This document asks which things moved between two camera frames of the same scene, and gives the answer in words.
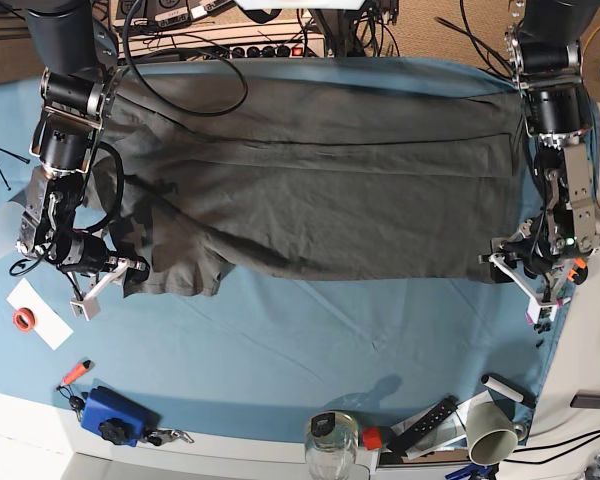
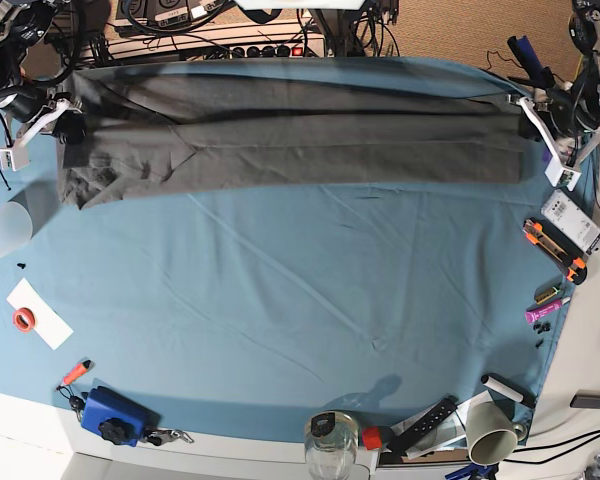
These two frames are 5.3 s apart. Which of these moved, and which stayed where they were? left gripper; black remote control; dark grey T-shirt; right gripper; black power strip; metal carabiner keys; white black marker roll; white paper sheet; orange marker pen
Moved: left gripper; dark grey T-shirt; right gripper
Stayed: black remote control; orange marker pen; black power strip; white paper sheet; metal carabiner keys; white black marker roll
